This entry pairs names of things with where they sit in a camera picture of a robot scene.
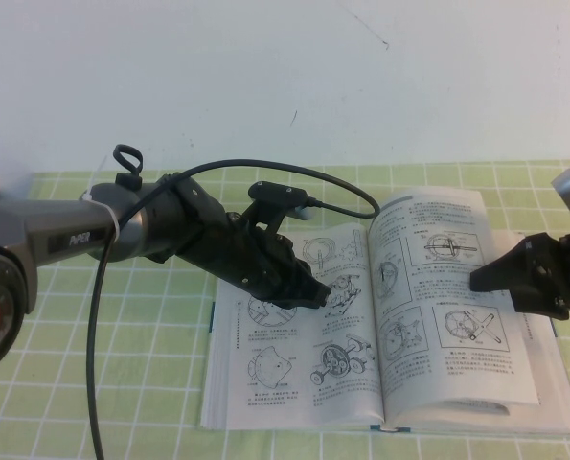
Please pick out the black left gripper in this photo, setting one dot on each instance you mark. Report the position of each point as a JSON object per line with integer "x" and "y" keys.
{"x": 260, "y": 266}

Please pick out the white zip tie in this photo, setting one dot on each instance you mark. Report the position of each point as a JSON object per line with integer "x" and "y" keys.
{"x": 86, "y": 197}

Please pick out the green white checkered tablecloth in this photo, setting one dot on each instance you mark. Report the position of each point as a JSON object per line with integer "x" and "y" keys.
{"x": 145, "y": 359}

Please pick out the black left camera bracket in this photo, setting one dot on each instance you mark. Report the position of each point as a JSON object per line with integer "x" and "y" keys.
{"x": 275, "y": 192}

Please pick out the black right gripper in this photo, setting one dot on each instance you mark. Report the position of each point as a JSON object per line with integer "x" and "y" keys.
{"x": 562, "y": 273}

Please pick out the technical book with diagrams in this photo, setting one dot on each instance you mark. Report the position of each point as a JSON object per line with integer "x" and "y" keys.
{"x": 265, "y": 383}

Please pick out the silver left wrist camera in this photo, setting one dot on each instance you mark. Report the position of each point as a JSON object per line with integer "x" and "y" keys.
{"x": 301, "y": 212}

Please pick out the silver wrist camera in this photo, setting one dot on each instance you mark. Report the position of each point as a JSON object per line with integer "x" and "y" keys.
{"x": 301, "y": 212}
{"x": 567, "y": 184}

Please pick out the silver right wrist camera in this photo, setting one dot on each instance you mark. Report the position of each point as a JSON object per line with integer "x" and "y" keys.
{"x": 567, "y": 184}

